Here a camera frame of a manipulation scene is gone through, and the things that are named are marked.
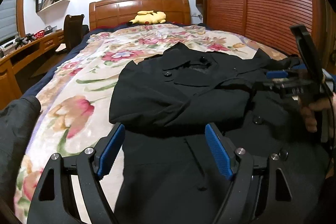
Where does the folded navy blue garment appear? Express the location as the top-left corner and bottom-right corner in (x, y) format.
(291, 64), (306, 70)

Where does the yellow Pikachu plush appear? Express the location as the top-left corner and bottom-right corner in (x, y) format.
(127, 10), (166, 26)

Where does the red basket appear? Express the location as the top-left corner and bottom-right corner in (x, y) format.
(34, 30), (45, 39)

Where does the wooden desk with cabinets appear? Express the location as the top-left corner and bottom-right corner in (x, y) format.
(0, 30), (64, 109)

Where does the wooden headboard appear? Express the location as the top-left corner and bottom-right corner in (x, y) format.
(89, 0), (191, 30)

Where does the dark wooden chair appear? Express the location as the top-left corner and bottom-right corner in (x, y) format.
(56, 14), (89, 55)

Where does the black double-breasted coat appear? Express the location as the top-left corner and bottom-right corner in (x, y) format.
(109, 43), (335, 223)

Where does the grey window blind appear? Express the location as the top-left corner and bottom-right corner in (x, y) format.
(0, 0), (18, 44)

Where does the floral blanket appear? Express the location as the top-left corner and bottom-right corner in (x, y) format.
(14, 24), (285, 222)

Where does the person's right hand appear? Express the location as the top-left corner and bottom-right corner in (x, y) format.
(298, 93), (335, 132)

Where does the folded black padded jacket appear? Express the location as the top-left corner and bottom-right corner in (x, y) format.
(0, 96), (41, 208)

